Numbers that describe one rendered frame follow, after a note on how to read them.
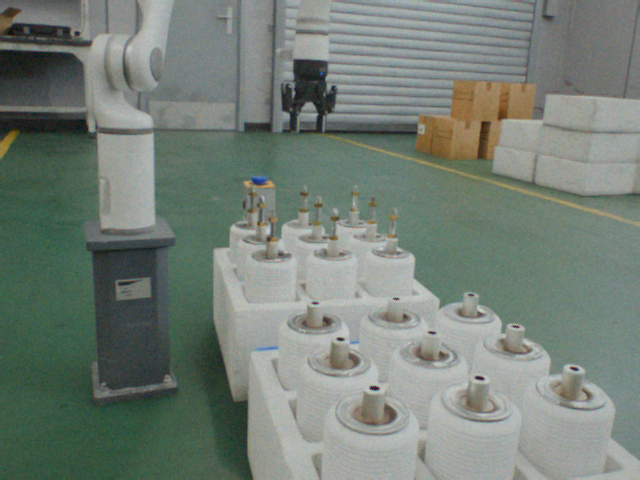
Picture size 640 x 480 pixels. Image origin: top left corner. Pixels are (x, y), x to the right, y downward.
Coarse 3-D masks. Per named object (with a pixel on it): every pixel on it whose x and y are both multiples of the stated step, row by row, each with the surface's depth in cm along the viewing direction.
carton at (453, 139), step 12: (444, 120) 478; (456, 120) 468; (444, 132) 479; (456, 132) 467; (468, 132) 471; (444, 144) 479; (456, 144) 470; (468, 144) 474; (444, 156) 480; (456, 156) 473; (468, 156) 476
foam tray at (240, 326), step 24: (216, 264) 136; (216, 288) 137; (240, 288) 116; (360, 288) 120; (216, 312) 138; (240, 312) 106; (264, 312) 107; (288, 312) 108; (336, 312) 111; (360, 312) 112; (432, 312) 116; (240, 336) 107; (264, 336) 108; (240, 360) 108; (240, 384) 110
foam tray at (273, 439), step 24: (264, 360) 88; (264, 384) 81; (384, 384) 83; (264, 408) 78; (288, 408) 75; (264, 432) 79; (288, 432) 70; (264, 456) 79; (288, 456) 66; (312, 456) 67; (624, 456) 69
